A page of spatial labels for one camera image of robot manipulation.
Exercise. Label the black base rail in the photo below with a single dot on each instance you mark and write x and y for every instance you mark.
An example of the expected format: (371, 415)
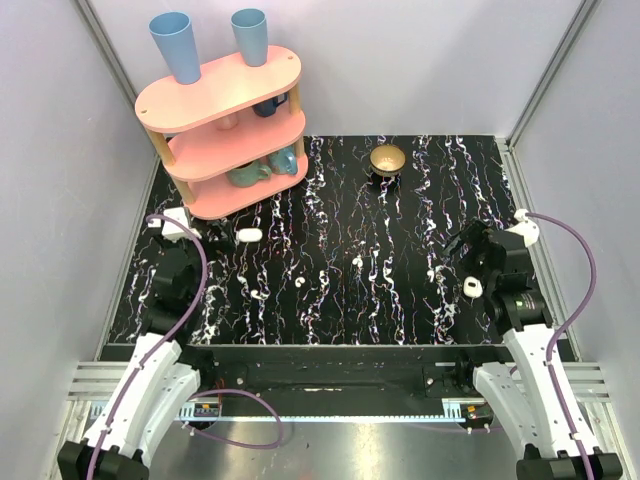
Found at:
(405, 370)

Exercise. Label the teal ceramic mug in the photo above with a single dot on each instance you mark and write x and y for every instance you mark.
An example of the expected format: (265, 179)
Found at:
(249, 174)

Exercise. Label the white earbud charging case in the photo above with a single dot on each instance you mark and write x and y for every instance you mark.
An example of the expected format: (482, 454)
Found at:
(472, 287)

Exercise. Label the right blue plastic cup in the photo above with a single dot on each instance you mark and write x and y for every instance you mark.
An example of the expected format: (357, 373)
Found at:
(251, 34)

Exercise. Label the closed white oval case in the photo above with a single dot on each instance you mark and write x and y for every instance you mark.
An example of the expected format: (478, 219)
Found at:
(249, 235)

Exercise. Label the blue plastic cup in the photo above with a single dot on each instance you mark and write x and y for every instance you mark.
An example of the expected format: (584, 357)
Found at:
(173, 35)
(251, 34)

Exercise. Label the pink three-tier shelf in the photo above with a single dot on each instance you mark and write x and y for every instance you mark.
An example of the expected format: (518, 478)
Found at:
(179, 119)

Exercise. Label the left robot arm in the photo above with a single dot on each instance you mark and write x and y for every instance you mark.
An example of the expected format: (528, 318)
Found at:
(164, 370)

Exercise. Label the pink cup on shelf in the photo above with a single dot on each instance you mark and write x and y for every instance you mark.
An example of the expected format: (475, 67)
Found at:
(227, 122)

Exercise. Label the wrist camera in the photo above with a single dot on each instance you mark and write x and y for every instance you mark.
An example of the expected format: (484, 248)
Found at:
(173, 225)
(525, 227)

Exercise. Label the gold patterned bowl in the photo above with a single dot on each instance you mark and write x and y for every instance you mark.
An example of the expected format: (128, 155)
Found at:
(387, 160)

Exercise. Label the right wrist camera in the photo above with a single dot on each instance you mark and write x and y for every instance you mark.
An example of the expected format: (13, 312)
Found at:
(525, 227)

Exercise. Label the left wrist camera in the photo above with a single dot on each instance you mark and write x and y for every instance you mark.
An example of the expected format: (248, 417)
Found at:
(173, 225)

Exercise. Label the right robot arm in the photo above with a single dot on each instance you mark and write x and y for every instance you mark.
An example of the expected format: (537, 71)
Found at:
(533, 400)

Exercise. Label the light blue butterfly mug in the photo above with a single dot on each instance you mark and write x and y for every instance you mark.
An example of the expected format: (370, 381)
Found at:
(283, 161)

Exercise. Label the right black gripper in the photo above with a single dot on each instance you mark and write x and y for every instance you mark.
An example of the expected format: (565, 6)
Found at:
(476, 234)

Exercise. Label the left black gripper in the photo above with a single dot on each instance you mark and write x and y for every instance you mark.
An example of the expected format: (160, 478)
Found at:
(215, 236)

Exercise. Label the dark blue mug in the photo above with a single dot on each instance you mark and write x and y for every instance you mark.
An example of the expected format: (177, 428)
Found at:
(269, 107)

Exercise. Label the left blue plastic cup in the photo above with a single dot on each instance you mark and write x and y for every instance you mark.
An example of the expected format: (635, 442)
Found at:
(173, 35)

